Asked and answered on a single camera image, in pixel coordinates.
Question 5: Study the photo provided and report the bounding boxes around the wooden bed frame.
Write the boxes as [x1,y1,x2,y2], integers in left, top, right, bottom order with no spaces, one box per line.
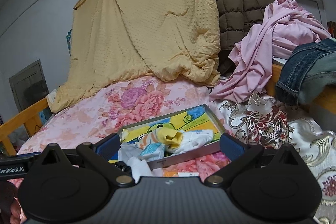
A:
[0,98,51,156]

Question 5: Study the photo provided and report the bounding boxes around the teal wall poster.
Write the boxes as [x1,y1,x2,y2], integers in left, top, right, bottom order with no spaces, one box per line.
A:
[66,29,73,56]

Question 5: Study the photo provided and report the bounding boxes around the brown quilted jacket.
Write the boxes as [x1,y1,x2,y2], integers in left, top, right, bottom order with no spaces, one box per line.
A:
[209,0,277,76]

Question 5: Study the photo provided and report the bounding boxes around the person's left hand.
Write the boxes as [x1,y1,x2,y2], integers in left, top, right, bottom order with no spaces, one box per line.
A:
[0,183,28,224]

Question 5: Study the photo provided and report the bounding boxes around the blue printed bag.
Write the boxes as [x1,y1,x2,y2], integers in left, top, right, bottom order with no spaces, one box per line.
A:
[39,111,52,125]

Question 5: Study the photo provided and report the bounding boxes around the pink floral quilt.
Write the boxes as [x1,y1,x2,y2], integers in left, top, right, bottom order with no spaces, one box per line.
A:
[8,76,231,188]

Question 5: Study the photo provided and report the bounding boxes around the white brocade bedsheet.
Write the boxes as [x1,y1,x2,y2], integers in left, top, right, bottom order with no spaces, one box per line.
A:
[214,91,336,224]

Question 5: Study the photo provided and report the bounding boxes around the wooden bed end board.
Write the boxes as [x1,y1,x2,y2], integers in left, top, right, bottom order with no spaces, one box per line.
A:
[265,63,336,115]

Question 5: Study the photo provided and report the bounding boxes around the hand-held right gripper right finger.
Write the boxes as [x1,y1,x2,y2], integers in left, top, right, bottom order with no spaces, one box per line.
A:
[205,133,300,186]

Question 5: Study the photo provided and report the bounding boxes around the grey wall panel door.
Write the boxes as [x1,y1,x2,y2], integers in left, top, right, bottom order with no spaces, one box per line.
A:
[9,59,49,114]

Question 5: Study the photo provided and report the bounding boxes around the yellow quilted blanket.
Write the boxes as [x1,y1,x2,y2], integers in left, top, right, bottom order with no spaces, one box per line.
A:
[50,0,221,113]

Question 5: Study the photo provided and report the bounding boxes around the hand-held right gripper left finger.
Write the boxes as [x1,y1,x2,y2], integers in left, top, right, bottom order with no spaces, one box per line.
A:
[39,132,133,186]

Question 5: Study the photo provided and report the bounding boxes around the blue jeans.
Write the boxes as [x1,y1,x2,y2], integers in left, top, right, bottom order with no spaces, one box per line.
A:
[275,38,336,106]

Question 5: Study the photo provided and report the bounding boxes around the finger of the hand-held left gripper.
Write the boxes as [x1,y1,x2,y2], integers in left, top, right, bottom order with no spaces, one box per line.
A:
[115,160,132,176]

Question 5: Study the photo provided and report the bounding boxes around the grey box with cartoon picture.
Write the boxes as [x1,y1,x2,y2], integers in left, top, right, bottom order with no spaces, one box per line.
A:
[117,104,229,170]

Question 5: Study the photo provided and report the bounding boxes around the white baby cloth blue print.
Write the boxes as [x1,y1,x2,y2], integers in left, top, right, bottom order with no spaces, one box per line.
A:
[168,129,214,154]

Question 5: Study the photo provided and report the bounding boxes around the pink garment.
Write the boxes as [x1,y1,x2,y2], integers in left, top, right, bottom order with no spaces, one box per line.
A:
[209,0,332,104]

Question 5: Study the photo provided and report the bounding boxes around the plain white cloth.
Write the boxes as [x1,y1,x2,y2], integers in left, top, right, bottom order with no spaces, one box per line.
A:
[119,143,153,178]

